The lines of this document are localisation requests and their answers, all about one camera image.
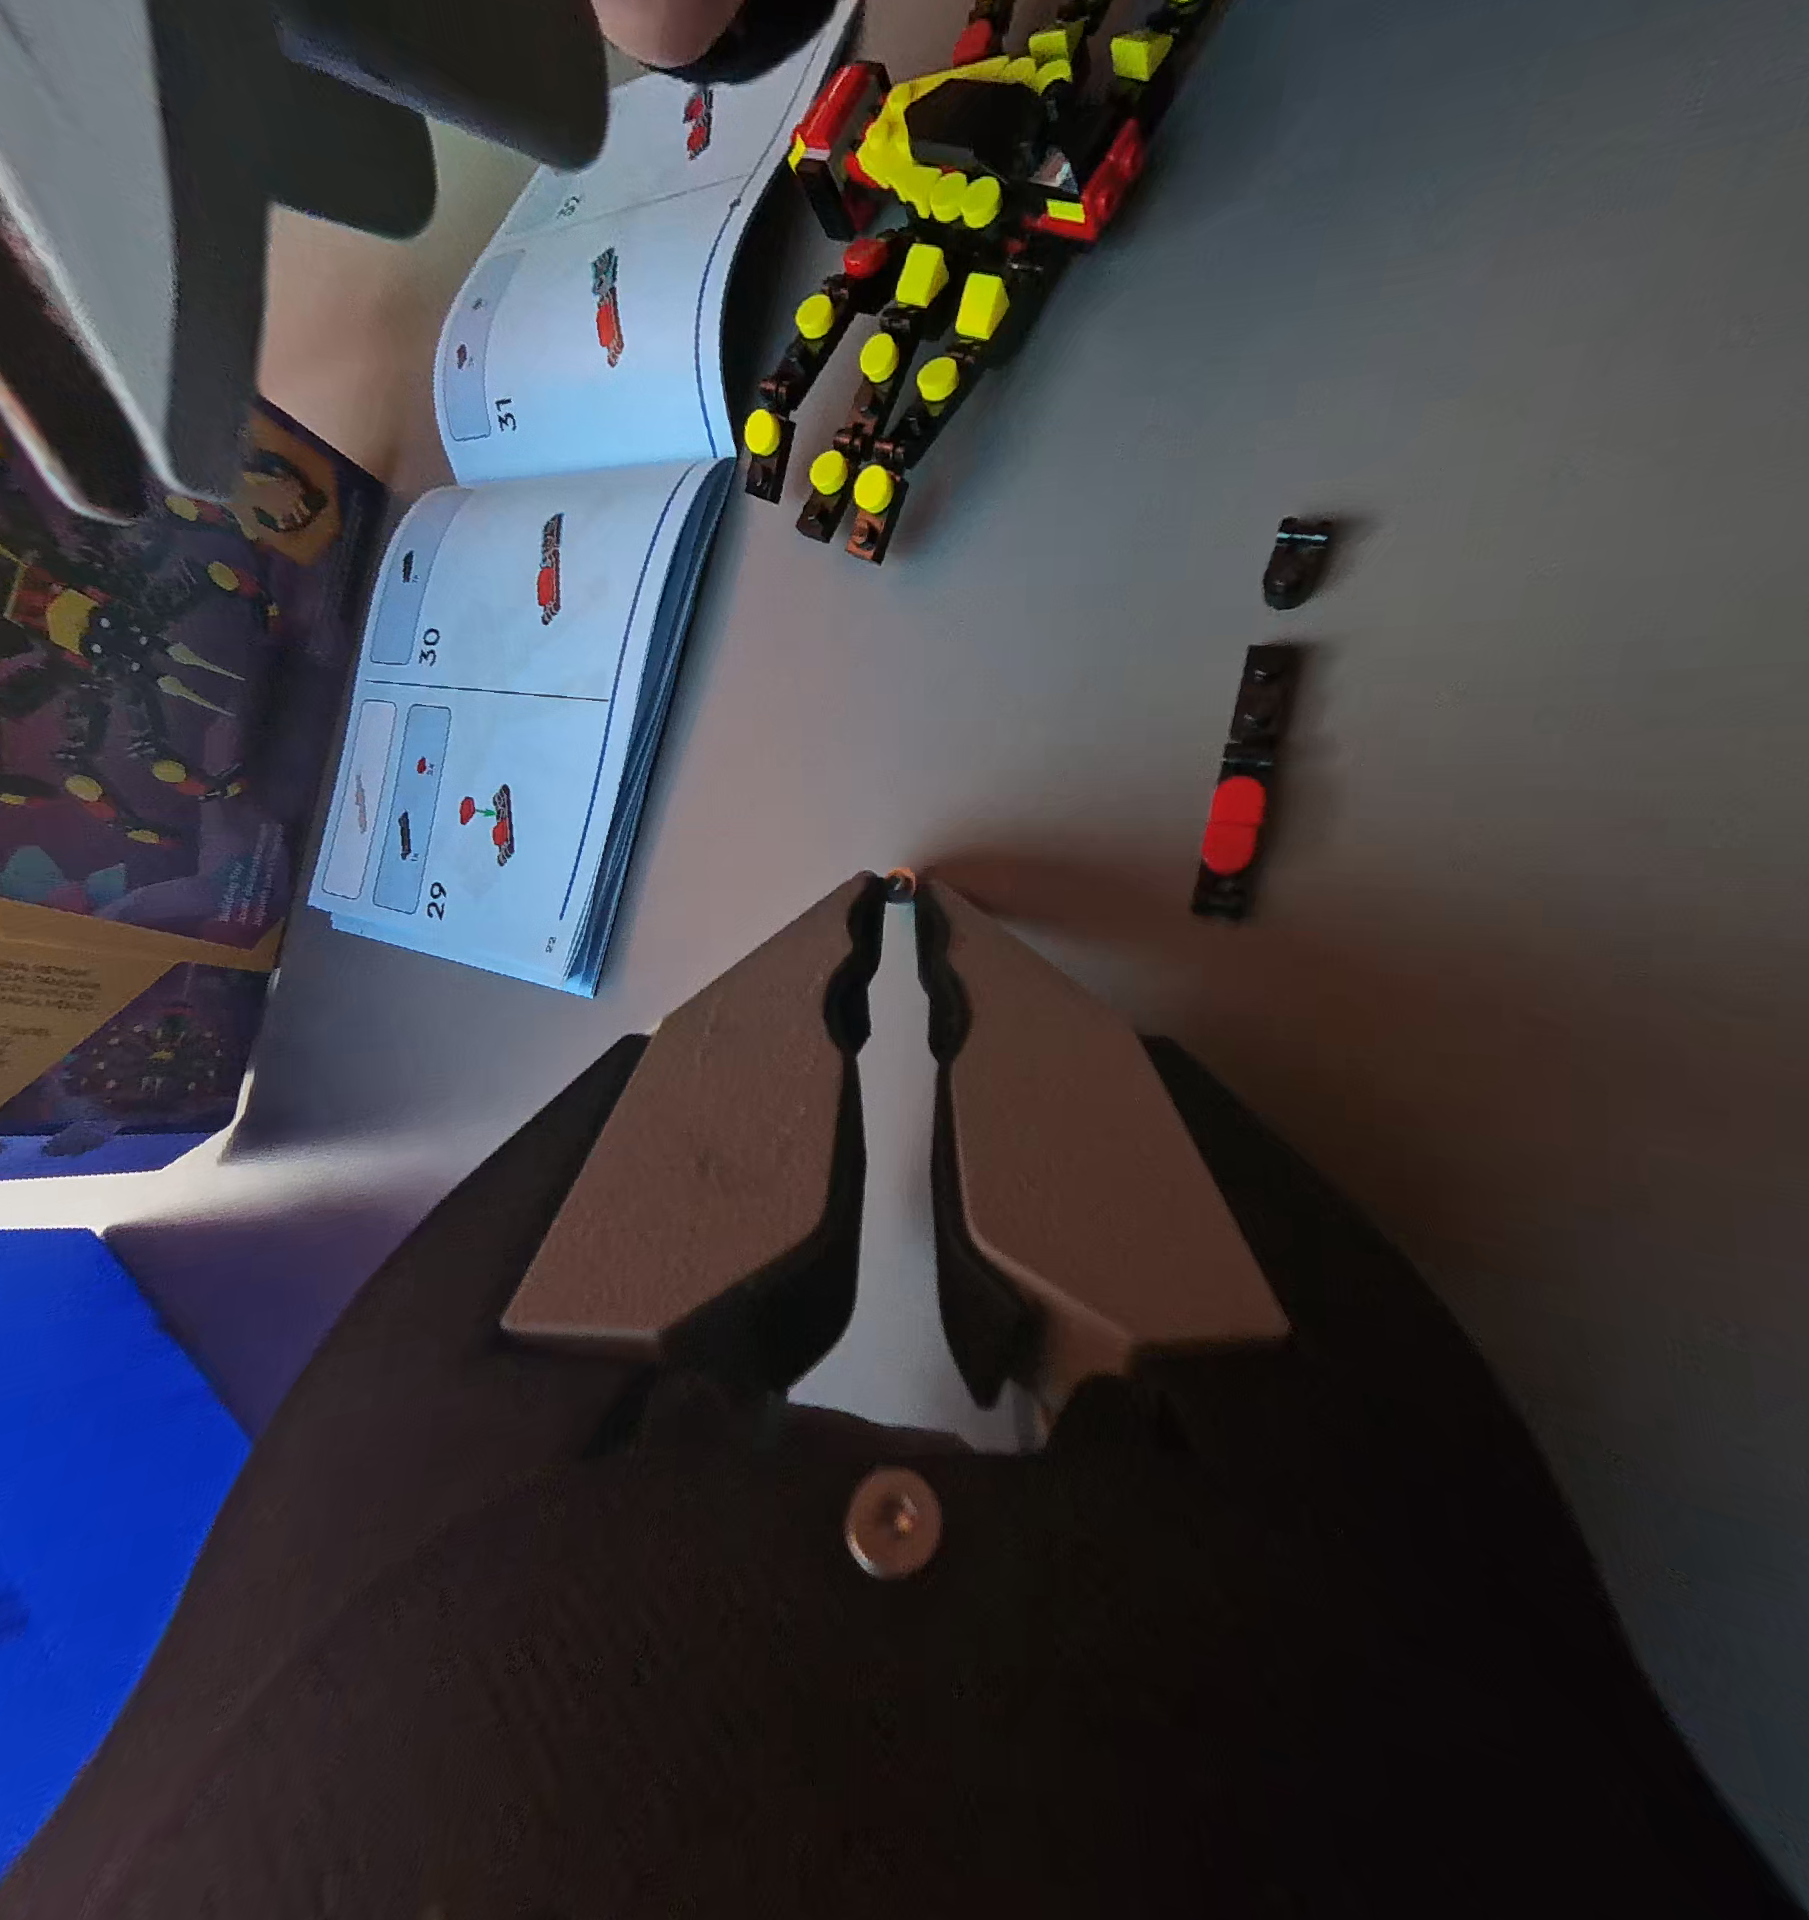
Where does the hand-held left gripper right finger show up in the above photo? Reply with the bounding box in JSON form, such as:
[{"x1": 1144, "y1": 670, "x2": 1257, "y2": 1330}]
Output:
[{"x1": 909, "y1": 877, "x2": 1293, "y2": 1411}]

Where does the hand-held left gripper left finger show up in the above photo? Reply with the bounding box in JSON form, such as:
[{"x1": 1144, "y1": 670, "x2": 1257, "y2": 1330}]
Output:
[{"x1": 500, "y1": 873, "x2": 891, "y2": 1404}]

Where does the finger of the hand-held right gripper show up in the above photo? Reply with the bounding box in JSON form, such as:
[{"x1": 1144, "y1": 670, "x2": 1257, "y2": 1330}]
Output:
[
  {"x1": 0, "y1": 0, "x2": 273, "y2": 501},
  {"x1": 0, "y1": 141, "x2": 156, "y2": 525}
]

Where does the black and red lego piece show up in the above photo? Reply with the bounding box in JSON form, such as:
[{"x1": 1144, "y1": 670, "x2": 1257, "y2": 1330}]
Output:
[{"x1": 1193, "y1": 646, "x2": 1301, "y2": 921}]

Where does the lego set box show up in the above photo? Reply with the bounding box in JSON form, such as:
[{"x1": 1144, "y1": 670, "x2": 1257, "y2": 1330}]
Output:
[{"x1": 0, "y1": 352, "x2": 388, "y2": 1135}]

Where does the black yellow red lego model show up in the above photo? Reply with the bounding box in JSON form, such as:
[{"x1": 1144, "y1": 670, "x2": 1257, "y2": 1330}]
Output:
[{"x1": 740, "y1": 0, "x2": 1221, "y2": 565}]

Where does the lego instruction booklet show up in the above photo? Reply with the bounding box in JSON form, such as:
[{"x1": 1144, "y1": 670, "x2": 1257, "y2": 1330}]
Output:
[{"x1": 307, "y1": 0, "x2": 869, "y2": 1000}]

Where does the person's right hand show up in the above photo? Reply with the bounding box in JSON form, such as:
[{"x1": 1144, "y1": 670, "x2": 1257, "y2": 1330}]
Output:
[{"x1": 599, "y1": 0, "x2": 847, "y2": 70}]

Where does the blue plastic bin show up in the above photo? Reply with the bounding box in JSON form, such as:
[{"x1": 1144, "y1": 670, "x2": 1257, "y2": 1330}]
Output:
[{"x1": 0, "y1": 1227, "x2": 253, "y2": 1863}]

